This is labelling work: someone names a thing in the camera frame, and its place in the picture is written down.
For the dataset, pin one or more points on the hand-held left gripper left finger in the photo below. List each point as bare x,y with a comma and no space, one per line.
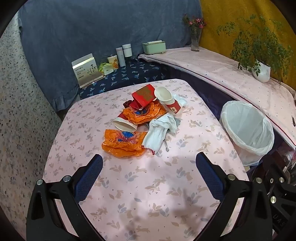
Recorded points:
89,180

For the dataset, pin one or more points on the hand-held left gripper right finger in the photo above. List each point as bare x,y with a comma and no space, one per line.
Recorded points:
208,178

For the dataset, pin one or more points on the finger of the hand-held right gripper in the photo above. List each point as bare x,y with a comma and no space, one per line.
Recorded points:
277,176

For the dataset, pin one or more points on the orange plastic bag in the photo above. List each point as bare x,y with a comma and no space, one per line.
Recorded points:
148,113
120,143

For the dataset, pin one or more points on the white-lined bin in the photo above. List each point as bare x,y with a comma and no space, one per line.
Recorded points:
245,125

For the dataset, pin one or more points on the white cloth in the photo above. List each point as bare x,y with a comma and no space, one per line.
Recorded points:
157,134

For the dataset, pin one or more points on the red label paper cup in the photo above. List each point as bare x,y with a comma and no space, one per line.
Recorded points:
172,107

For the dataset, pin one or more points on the dark red scrunchie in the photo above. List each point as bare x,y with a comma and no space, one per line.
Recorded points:
127,103

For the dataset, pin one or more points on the red cardboard box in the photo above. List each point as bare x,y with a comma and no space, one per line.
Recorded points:
143,96

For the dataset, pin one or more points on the black clip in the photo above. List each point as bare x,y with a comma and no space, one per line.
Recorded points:
293,120

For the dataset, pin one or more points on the pink rabbit print tablecloth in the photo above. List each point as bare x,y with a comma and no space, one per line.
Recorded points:
150,190

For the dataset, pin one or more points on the dark purple cloth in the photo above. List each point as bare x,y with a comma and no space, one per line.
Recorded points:
203,90

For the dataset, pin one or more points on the white plant pot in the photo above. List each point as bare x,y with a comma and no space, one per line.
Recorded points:
262,71

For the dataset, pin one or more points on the pale pink shelf cloth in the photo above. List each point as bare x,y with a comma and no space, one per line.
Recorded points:
219,69

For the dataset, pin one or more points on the white standing card box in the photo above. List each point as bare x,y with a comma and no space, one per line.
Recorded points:
85,70

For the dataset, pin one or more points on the green and white carton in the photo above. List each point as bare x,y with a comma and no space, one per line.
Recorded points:
106,69

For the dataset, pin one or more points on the navy floral cloth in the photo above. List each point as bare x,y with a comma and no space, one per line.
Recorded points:
134,71

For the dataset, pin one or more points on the printed tin can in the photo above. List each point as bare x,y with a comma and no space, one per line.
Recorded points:
113,62

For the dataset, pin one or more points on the slim white bottle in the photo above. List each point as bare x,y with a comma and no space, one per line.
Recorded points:
120,58

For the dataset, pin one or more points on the white jar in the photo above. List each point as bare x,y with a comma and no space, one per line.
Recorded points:
127,51

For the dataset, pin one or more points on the glass vase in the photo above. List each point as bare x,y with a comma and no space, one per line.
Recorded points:
195,42

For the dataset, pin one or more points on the green leafy plant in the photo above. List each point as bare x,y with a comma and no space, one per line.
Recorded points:
254,41

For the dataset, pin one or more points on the green tissue box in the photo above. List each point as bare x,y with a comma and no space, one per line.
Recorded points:
153,47

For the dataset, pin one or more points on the blue blanket backdrop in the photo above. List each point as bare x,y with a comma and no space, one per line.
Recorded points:
92,25

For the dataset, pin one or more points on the pink flower bunch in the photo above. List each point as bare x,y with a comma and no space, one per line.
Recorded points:
195,22

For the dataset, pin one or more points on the yellow cloth backdrop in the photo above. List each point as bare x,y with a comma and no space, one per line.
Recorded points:
231,11

